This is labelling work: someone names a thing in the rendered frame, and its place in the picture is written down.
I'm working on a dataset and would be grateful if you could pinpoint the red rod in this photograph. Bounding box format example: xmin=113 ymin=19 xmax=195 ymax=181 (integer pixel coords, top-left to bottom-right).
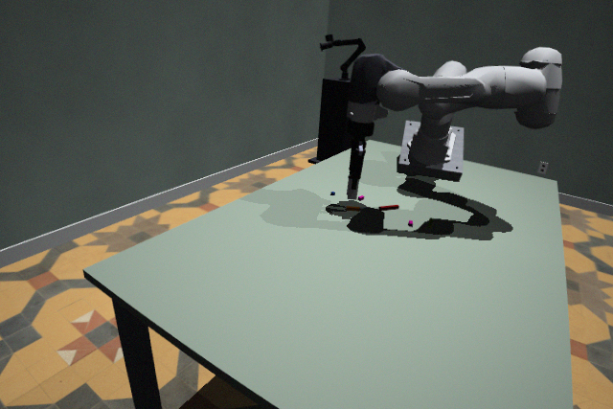
xmin=378 ymin=205 xmax=399 ymax=211

